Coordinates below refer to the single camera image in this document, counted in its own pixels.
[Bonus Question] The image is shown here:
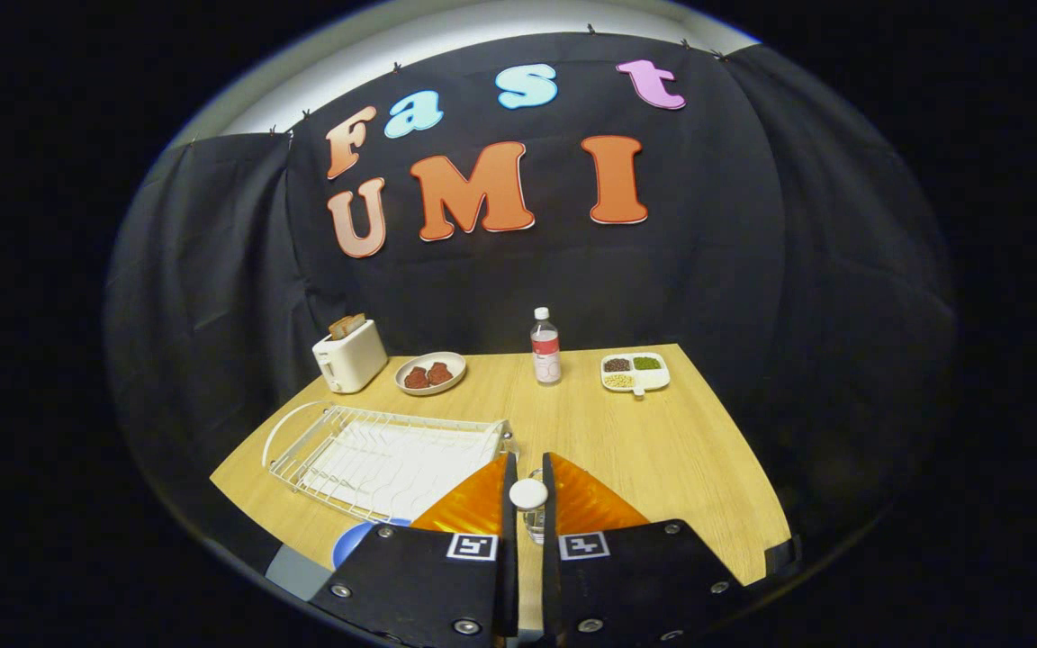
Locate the white toaster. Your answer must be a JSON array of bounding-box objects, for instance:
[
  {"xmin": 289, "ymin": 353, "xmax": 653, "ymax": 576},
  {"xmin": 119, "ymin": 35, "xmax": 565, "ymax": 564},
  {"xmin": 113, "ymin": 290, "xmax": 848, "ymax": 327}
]
[{"xmin": 312, "ymin": 319, "xmax": 389, "ymax": 394}]

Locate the blue plate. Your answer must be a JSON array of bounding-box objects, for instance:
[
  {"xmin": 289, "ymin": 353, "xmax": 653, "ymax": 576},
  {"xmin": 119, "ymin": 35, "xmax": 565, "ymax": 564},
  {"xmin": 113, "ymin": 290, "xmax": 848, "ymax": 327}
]
[{"xmin": 332, "ymin": 517, "xmax": 411, "ymax": 570}]

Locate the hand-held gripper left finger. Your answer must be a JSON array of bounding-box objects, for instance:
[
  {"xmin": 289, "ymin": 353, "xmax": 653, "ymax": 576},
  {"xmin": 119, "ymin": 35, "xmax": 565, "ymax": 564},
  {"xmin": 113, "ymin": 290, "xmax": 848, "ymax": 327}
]
[{"xmin": 310, "ymin": 453, "xmax": 519, "ymax": 648}]

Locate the metal wire basket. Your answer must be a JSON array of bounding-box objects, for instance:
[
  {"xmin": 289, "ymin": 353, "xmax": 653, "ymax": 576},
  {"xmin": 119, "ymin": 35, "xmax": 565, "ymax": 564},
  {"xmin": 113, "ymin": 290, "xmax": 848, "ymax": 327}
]
[{"xmin": 523, "ymin": 468, "xmax": 546, "ymax": 545}]

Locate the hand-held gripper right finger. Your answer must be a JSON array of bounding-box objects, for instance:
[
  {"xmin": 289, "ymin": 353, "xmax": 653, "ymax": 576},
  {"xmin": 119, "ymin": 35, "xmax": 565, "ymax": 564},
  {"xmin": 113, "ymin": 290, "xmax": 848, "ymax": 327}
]
[{"xmin": 541, "ymin": 453, "xmax": 744, "ymax": 648}]

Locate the white wire dish rack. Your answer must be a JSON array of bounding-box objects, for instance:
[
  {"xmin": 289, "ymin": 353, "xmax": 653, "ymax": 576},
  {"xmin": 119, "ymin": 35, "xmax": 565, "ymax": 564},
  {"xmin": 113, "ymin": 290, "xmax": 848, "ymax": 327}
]
[{"xmin": 262, "ymin": 400, "xmax": 517, "ymax": 526}]

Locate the clear bottle with red label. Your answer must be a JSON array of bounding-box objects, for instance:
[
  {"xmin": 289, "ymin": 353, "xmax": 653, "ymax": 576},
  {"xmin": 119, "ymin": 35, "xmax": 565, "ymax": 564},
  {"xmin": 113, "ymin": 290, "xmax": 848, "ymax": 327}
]
[{"xmin": 531, "ymin": 307, "xmax": 563, "ymax": 386}]

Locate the white divided dish with beans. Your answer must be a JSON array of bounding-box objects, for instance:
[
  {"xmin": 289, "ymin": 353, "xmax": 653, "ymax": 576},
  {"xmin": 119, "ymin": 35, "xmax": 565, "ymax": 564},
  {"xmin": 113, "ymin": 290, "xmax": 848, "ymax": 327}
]
[{"xmin": 600, "ymin": 352, "xmax": 671, "ymax": 398}]

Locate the beige round dish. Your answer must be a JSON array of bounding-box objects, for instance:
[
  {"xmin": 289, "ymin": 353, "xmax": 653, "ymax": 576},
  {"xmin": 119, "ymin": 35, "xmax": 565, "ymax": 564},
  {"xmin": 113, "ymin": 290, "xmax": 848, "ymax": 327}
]
[{"xmin": 394, "ymin": 351, "xmax": 467, "ymax": 397}]

